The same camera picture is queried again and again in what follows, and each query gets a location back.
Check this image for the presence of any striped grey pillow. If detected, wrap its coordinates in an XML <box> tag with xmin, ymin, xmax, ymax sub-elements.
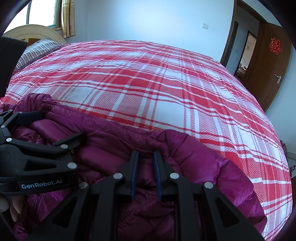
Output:
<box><xmin>15</xmin><ymin>38</ymin><xmax>64</xmax><ymax>70</ymax></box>

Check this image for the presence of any cream brown wooden headboard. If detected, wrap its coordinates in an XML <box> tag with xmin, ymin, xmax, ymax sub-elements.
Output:
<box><xmin>3</xmin><ymin>25</ymin><xmax>67</xmax><ymax>46</ymax></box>

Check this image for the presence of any brown wooden door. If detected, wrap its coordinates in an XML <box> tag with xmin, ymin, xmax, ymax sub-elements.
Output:
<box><xmin>244</xmin><ymin>23</ymin><xmax>292</xmax><ymax>111</ymax></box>

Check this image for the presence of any magenta quilted down jacket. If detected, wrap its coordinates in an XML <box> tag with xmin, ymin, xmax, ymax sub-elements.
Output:
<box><xmin>1</xmin><ymin>94</ymin><xmax>267</xmax><ymax>240</ymax></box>

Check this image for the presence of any right yellow curtain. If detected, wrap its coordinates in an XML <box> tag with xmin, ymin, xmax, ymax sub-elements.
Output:
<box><xmin>61</xmin><ymin>0</ymin><xmax>76</xmax><ymax>39</ymax></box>

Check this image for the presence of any window with metal frame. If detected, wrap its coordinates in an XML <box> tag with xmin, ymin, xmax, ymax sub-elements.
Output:
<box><xmin>4</xmin><ymin>0</ymin><xmax>62</xmax><ymax>32</ymax></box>

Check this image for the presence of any left hand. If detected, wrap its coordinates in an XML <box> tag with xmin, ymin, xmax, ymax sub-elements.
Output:
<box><xmin>0</xmin><ymin>196</ymin><xmax>23</xmax><ymax>222</ymax></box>

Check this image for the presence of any brown door frame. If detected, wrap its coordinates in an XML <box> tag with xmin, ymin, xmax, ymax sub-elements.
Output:
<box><xmin>220</xmin><ymin>1</ymin><xmax>266</xmax><ymax>84</ymax></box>

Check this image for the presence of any white wall switch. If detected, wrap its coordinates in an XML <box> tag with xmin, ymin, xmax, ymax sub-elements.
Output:
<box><xmin>202</xmin><ymin>23</ymin><xmax>209</xmax><ymax>29</ymax></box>

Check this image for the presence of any silver door handle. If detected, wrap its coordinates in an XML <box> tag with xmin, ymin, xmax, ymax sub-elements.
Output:
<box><xmin>274</xmin><ymin>74</ymin><xmax>282</xmax><ymax>84</ymax></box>

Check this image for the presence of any red white plaid bedsheet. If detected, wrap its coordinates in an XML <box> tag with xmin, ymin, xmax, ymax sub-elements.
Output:
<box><xmin>1</xmin><ymin>40</ymin><xmax>292</xmax><ymax>240</ymax></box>

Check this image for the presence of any red double happiness sticker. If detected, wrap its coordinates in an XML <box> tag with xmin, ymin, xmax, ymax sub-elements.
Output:
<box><xmin>269</xmin><ymin>38</ymin><xmax>282</xmax><ymax>55</ymax></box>

